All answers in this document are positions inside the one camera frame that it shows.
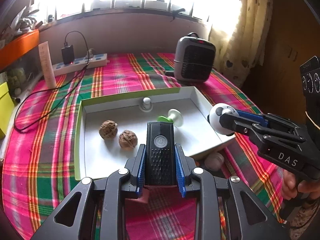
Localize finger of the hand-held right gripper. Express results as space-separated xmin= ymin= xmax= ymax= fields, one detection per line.
xmin=219 ymin=113 xmax=307 ymax=145
xmin=236 ymin=110 xmax=304 ymax=133

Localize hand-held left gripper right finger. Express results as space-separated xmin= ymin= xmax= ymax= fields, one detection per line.
xmin=174 ymin=143 xmax=290 ymax=240

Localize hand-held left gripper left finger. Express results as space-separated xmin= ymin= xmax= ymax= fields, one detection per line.
xmin=30 ymin=144 xmax=147 ymax=240

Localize white panda ball toy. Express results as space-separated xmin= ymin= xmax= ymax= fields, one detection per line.
xmin=207 ymin=103 xmax=237 ymax=136

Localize small black bike light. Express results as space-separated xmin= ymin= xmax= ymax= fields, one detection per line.
xmin=144 ymin=121 xmax=177 ymax=187

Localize brown walnut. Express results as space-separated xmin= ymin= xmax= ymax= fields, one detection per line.
xmin=99 ymin=120 xmax=118 ymax=139
xmin=118 ymin=130 xmax=138 ymax=148

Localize white green cardboard box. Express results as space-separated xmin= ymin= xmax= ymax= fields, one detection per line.
xmin=74 ymin=86 xmax=237 ymax=182

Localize green white spool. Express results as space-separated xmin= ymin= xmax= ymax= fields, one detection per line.
xmin=157 ymin=109 xmax=183 ymax=127

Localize small white figurine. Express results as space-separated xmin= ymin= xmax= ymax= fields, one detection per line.
xmin=140 ymin=97 xmax=153 ymax=112

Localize person's right forearm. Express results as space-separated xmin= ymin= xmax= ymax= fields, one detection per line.
xmin=281 ymin=200 xmax=319 ymax=238

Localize person's right hand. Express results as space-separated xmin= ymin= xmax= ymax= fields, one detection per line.
xmin=281 ymin=169 xmax=320 ymax=202

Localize wooden wardrobe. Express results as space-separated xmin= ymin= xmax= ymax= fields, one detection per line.
xmin=242 ymin=0 xmax=320 ymax=120

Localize grey space heater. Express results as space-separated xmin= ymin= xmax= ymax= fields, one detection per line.
xmin=174 ymin=32 xmax=216 ymax=82

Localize cream patterned curtain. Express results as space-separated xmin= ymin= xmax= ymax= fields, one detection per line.
xmin=209 ymin=0 xmax=274 ymax=88

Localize pink green plaid blanket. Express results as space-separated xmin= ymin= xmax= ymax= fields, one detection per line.
xmin=2 ymin=52 xmax=285 ymax=240

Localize white power strip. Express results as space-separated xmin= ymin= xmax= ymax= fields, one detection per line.
xmin=51 ymin=53 xmax=108 ymax=77

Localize black charger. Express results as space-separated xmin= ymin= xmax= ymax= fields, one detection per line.
xmin=61 ymin=45 xmax=75 ymax=65

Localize cream cosmetic tube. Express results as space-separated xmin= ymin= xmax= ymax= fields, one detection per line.
xmin=38 ymin=42 xmax=57 ymax=90

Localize yellow cardboard box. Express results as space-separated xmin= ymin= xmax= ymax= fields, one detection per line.
xmin=0 ymin=82 xmax=15 ymax=138

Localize green glass jar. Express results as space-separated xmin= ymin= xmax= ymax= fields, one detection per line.
xmin=7 ymin=67 xmax=25 ymax=85

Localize orange shelf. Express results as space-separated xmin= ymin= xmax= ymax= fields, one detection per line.
xmin=0 ymin=29 xmax=40 ymax=70

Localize green plants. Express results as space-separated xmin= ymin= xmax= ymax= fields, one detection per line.
xmin=0 ymin=5 xmax=45 ymax=40

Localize black charger cable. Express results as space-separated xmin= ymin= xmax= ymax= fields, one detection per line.
xmin=14 ymin=31 xmax=90 ymax=132

